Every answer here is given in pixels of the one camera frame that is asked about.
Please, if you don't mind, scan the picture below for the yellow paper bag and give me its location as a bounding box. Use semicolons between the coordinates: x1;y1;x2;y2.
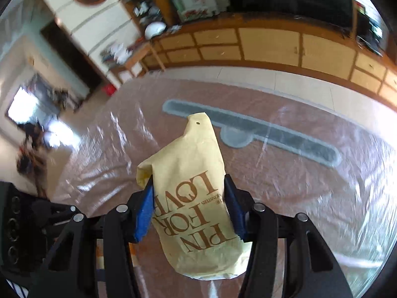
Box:
136;112;252;280

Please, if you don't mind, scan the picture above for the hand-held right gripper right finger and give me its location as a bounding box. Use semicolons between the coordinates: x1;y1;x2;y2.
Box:
224;174;354;298

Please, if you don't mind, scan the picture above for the white helmet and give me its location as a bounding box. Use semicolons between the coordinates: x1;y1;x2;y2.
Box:
145;22;166;38

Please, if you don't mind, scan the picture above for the long wooden cabinet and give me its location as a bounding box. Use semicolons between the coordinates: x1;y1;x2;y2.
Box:
150;14;397;112

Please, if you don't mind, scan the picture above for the grey table cable slot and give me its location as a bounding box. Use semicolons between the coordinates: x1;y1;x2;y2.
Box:
163;99;342;168

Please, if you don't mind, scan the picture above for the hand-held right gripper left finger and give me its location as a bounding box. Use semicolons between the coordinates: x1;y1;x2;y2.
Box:
29;177;156;298

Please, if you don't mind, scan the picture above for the wooden shelf unit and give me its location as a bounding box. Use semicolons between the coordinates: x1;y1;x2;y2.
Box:
124;0;177;27

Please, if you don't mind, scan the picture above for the stack of books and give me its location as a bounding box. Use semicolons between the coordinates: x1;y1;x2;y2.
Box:
100;43;131;64

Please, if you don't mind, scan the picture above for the black coffee machine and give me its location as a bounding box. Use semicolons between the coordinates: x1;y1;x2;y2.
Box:
357;3;388;53

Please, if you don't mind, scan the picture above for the small wooden side table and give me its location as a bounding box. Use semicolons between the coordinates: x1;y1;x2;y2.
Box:
108;42;166;79

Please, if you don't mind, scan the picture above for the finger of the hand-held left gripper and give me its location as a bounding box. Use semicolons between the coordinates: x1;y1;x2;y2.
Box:
31;200;78;228

